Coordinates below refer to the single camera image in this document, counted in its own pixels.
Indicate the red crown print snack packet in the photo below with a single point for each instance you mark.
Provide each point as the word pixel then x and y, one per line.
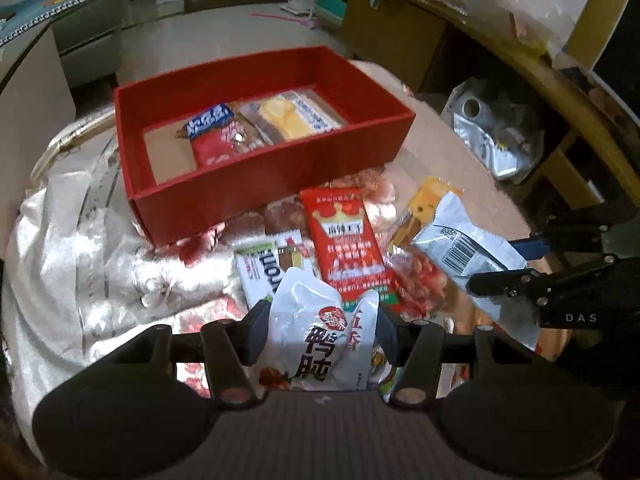
pixel 345 245

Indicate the tape roll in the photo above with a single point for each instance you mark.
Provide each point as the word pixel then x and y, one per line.
pixel 472 108

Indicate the blue sofa cover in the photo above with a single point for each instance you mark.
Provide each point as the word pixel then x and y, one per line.
pixel 45 5

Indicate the brown snack packet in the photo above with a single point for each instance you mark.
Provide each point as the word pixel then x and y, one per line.
pixel 250 132

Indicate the white snack packet red print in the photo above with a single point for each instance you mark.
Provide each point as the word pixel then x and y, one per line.
pixel 305 310

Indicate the wooden cabinet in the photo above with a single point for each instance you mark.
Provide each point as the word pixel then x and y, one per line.
pixel 550 75

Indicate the pink ribbon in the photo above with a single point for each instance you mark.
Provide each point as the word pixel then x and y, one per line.
pixel 280 16

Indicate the orange yellow snack packet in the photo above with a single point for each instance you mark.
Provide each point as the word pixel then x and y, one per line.
pixel 425 205

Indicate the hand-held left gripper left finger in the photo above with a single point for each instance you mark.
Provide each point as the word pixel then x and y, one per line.
pixel 257 332

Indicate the floral tablecloth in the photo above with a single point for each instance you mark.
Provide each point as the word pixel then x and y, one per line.
pixel 100 260

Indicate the teal storage box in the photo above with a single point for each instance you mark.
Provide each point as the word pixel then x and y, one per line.
pixel 332 7

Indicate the grey sofa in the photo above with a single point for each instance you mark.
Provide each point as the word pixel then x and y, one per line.
pixel 90 35

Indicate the silver snack packet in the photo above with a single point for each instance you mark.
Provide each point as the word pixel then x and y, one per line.
pixel 450 240

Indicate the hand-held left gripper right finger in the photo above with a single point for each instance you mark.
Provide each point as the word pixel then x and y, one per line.
pixel 387 334

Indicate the silver plastic bag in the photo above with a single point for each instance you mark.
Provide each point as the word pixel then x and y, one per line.
pixel 480 145

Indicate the clear plastic sheet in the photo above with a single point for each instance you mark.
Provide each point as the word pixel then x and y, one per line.
pixel 475 0

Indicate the red cardboard box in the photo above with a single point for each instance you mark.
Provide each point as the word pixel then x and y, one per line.
pixel 225 190

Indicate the blue and red snack packet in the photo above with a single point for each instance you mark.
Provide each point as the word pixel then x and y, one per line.
pixel 215 145

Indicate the white and green snack packet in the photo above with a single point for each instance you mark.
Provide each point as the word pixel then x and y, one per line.
pixel 255 270

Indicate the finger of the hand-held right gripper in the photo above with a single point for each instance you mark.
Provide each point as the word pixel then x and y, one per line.
pixel 575 240
pixel 500 285

